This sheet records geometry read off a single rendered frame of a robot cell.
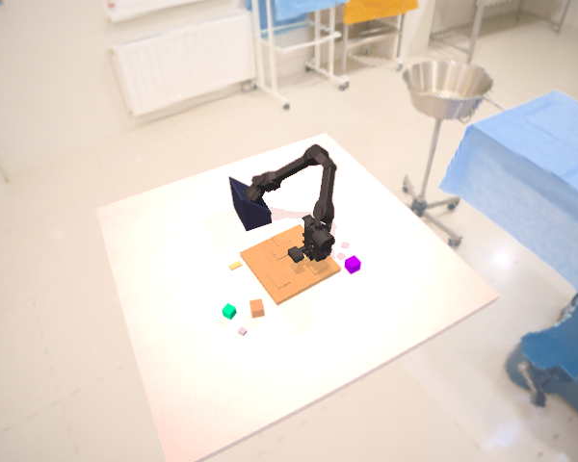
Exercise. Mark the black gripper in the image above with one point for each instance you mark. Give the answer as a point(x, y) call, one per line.
point(297, 254)

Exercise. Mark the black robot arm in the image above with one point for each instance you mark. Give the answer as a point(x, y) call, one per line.
point(323, 210)

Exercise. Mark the small green cube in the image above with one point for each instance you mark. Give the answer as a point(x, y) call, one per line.
point(229, 311)

